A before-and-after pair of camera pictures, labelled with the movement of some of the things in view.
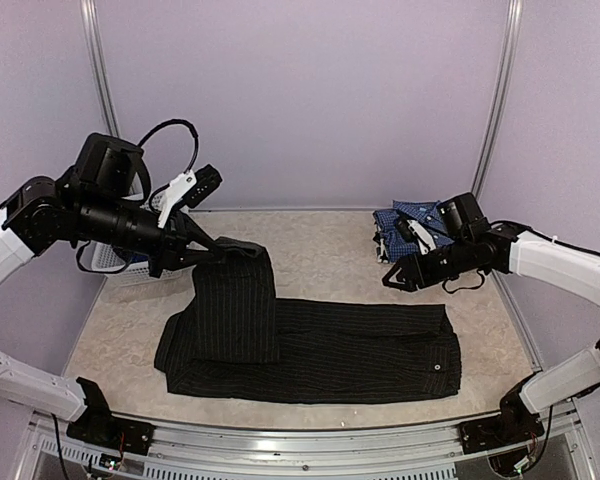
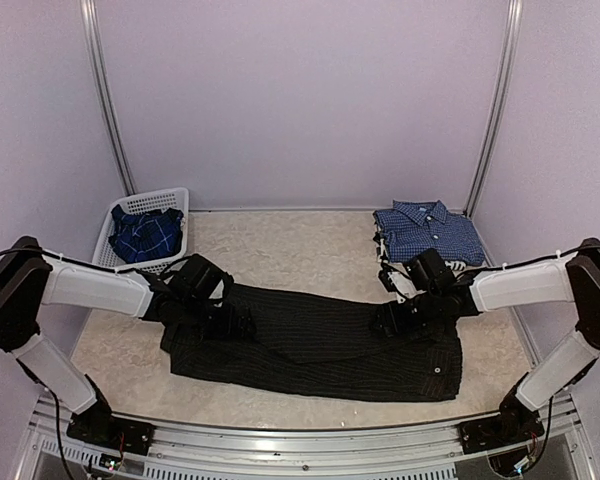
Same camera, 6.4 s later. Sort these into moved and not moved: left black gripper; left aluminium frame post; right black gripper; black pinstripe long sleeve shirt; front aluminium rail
Moved: right black gripper; left black gripper; black pinstripe long sleeve shirt
Not moved: left aluminium frame post; front aluminium rail
